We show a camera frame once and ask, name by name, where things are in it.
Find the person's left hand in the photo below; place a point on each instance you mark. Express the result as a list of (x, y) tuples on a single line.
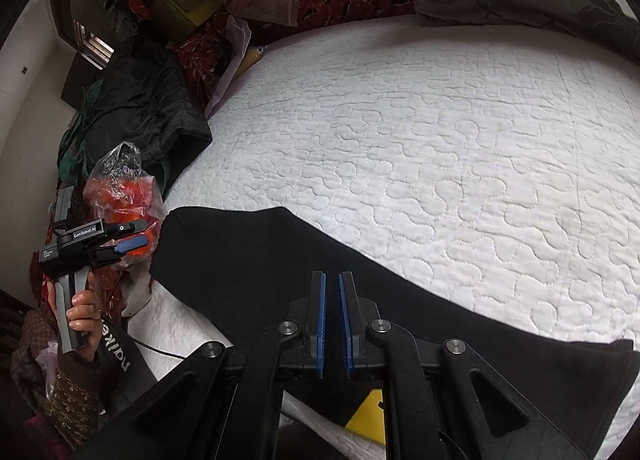
[(84, 312)]

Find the person's left forearm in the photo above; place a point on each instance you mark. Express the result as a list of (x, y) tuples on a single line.
[(65, 400)]

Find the white quilted bedspread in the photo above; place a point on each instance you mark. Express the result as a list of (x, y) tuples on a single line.
[(425, 139)]

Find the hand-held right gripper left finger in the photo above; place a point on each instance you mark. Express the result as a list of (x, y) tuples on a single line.
[(320, 320)]

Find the plastic bag with orange contents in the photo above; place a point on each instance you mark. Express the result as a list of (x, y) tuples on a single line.
[(120, 195)]

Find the black pants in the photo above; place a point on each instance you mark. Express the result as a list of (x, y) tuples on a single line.
[(250, 260)]

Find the cardboard box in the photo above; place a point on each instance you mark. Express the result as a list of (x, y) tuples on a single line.
[(187, 2)]

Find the dark green jacket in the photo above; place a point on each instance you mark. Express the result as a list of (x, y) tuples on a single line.
[(145, 109)]

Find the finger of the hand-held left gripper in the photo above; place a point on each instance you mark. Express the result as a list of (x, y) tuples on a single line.
[(131, 245), (125, 229)]

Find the red patterned cloth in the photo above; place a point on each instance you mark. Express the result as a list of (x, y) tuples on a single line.
[(205, 59)]

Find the yellow paper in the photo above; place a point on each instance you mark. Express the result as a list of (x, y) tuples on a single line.
[(367, 420)]

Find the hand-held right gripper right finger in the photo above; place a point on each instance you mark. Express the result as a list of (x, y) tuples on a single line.
[(346, 320)]

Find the window with wooden frame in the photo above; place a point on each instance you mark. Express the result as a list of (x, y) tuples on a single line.
[(92, 44)]

